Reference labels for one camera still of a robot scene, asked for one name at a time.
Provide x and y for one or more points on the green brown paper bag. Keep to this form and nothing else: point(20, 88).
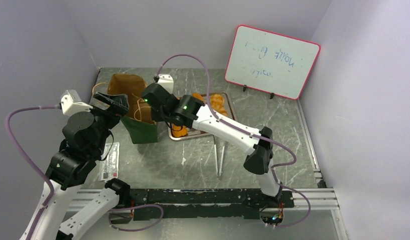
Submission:
point(138, 121)

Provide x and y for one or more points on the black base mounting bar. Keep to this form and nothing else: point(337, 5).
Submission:
point(154, 211)

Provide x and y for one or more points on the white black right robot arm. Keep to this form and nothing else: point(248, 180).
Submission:
point(251, 140)

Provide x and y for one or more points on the round orange fake bun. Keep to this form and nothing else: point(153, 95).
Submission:
point(217, 101)

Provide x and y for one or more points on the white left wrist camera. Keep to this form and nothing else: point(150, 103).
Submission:
point(71, 103)

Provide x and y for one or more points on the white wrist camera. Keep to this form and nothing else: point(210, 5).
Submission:
point(71, 103)
point(166, 81)

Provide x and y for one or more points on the tan round fake bun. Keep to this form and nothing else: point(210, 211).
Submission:
point(221, 110)

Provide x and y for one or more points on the red framed whiteboard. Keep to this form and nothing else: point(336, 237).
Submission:
point(270, 62)

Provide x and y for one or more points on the silver metal tongs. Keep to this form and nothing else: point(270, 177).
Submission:
point(218, 159)

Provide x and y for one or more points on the silver metal tray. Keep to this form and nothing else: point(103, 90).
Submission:
point(193, 133)

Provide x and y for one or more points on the long orange fake baguette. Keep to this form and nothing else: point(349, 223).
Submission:
point(198, 96)

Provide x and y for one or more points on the white plastic packet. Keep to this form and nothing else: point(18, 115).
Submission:
point(109, 166)

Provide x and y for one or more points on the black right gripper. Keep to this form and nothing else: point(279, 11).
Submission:
point(156, 118)

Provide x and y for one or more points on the aluminium frame rail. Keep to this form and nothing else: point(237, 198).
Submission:
point(318, 198)

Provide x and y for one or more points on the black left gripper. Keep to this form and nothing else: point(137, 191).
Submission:
point(114, 111)

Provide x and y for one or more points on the orange fake bread loaf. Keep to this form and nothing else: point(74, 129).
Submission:
point(178, 131)

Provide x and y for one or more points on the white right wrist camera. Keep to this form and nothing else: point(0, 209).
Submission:
point(166, 81)

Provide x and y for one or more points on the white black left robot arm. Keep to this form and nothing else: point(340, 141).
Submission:
point(64, 177)

